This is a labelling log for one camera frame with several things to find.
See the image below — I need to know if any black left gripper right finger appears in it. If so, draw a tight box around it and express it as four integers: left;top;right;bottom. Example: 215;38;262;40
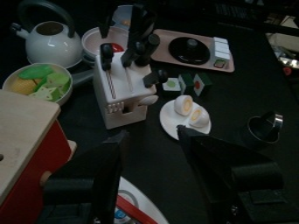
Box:
175;124;299;224

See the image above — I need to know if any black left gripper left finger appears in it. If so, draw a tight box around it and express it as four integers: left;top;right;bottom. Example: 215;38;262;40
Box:
36;129;131;224

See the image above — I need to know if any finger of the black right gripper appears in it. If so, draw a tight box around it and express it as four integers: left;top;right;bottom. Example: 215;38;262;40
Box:
98;10;118;39

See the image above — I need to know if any red white small object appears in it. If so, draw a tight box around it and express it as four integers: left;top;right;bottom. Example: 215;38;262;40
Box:
70;25;131;87

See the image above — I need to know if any black round pot lid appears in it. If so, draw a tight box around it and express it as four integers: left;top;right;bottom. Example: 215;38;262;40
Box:
167;36;211;66

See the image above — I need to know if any white blue bowl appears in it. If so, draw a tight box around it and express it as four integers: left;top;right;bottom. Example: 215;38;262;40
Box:
111;3;135;30

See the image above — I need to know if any red toy food piece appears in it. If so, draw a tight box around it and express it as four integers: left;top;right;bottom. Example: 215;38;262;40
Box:
110;43;127;53

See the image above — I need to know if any pink rectangular tray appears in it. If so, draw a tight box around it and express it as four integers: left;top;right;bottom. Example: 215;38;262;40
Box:
151;28;237;74

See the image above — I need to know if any white red toy iron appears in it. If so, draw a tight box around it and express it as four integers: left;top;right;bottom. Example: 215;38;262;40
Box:
115;175;170;224

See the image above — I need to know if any black metal cup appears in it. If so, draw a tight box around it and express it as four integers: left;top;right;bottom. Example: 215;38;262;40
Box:
242;110;286;150

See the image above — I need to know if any white toy rice block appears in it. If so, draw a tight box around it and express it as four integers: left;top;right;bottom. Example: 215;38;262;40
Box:
215;50;231;60
213;36;230;46
214;42;231;53

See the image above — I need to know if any light green toy vegetable slice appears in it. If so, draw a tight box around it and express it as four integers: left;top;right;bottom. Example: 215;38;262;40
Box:
36;73;71;91

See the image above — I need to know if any toy sushi cube green dot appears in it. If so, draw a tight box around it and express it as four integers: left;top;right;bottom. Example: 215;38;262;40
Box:
162;77;183;92

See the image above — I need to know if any toy boiled egg half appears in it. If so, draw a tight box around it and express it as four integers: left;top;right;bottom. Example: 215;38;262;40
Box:
173;94;195;116
189;106;211;129

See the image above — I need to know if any green toy leaf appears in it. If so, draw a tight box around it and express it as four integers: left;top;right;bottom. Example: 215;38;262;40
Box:
18;64;55;81

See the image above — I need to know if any toy sushi piece red green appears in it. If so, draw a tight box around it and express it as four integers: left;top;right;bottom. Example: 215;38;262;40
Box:
211;58;231;70

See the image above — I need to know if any white round plate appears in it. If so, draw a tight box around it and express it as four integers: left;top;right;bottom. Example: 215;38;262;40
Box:
158;98;213;141

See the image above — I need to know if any white toy knife block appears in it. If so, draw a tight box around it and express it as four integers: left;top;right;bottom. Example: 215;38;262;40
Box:
93;52;159;130

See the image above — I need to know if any toy sushi cube red dot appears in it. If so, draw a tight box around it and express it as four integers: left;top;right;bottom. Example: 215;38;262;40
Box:
191;73;214;97

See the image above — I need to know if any pale star-shaped toy slice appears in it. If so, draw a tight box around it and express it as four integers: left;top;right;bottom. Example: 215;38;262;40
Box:
28;86;63;102

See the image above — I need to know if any yellow toy corn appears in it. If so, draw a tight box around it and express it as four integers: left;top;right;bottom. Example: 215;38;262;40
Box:
11;77;39;95

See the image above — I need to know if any black-handled toy knife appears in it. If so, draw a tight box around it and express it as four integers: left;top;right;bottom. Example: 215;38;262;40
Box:
143;69;170;89
99;43;115;71
134;33;162;67
121;40;147;68

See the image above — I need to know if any white rounded utensil handle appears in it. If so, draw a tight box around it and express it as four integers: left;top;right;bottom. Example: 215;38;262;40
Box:
138;94;161;107

